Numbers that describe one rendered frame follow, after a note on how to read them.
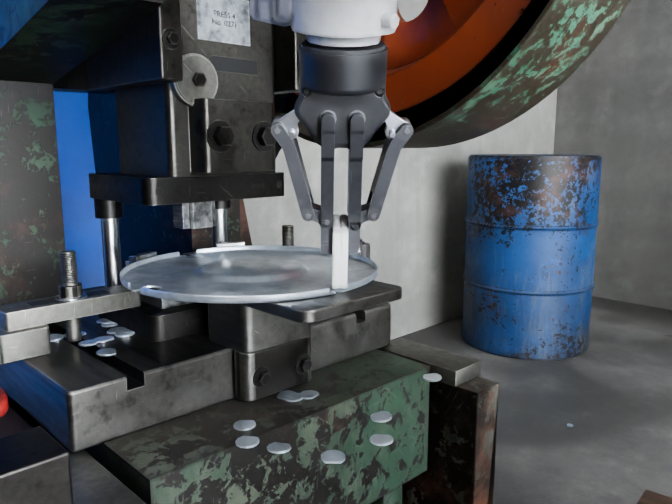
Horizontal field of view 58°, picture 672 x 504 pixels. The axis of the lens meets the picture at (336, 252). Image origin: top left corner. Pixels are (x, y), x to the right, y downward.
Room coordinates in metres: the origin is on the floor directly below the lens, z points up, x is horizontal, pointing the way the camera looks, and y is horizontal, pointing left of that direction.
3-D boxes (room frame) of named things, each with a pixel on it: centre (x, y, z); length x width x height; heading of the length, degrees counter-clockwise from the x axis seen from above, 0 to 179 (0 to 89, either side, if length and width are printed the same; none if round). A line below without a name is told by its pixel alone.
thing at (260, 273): (0.69, 0.10, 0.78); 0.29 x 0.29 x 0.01
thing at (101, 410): (0.79, 0.19, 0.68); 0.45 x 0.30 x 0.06; 134
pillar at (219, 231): (0.89, 0.17, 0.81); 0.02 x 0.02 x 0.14
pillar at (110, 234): (0.77, 0.29, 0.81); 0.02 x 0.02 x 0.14
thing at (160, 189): (0.79, 0.19, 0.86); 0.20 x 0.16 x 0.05; 134
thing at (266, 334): (0.66, 0.06, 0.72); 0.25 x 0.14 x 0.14; 44
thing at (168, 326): (0.79, 0.19, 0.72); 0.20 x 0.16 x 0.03; 134
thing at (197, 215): (0.78, 0.18, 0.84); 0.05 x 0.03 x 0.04; 134
